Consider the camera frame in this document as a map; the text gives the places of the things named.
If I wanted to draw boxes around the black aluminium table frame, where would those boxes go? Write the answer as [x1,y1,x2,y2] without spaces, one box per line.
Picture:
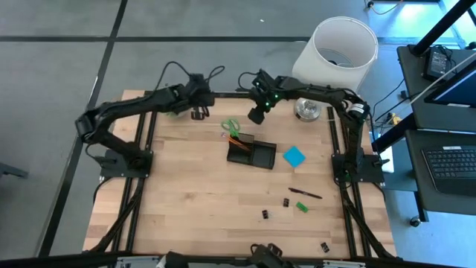
[0,89,476,268]

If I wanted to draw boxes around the black mesh desk organizer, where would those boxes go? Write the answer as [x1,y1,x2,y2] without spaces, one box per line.
[225,132,278,170]

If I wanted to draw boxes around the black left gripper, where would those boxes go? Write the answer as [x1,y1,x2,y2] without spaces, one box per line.
[184,73,216,121]

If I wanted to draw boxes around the green handled scissors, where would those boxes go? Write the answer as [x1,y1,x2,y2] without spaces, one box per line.
[221,118,242,139]

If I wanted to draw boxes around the black diagonal pole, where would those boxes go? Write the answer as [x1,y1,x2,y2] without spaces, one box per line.
[411,0,476,57]

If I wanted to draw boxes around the grey stand foot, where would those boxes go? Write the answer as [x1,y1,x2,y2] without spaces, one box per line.
[0,162,29,180]

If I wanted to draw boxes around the table lamp white shade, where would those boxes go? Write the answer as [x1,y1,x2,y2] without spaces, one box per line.
[291,16,379,123]

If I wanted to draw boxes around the black computer cart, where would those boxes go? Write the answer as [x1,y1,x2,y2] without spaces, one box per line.
[396,44,476,217]

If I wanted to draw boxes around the blue sticky note pad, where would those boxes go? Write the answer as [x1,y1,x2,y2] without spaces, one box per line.
[282,145,307,169]

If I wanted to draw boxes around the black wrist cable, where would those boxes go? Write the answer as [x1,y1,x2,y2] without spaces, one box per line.
[158,60,226,94]
[237,70,261,94]

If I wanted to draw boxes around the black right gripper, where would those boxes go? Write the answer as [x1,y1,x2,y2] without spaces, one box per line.
[248,69,286,127]

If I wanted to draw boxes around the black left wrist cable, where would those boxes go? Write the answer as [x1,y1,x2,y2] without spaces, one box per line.
[158,60,226,94]

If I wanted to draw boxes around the black power adapter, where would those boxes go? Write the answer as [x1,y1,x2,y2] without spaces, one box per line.
[423,46,453,81]

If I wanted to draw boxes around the black pen white print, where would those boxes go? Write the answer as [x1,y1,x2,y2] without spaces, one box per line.
[288,187,324,200]

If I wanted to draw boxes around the black keyboard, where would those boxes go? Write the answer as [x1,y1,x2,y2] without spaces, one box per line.
[423,145,476,197]

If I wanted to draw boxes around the black computer monitor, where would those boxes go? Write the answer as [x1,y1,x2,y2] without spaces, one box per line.
[423,65,476,109]

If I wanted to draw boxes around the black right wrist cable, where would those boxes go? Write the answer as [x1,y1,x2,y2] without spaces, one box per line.
[237,70,261,94]

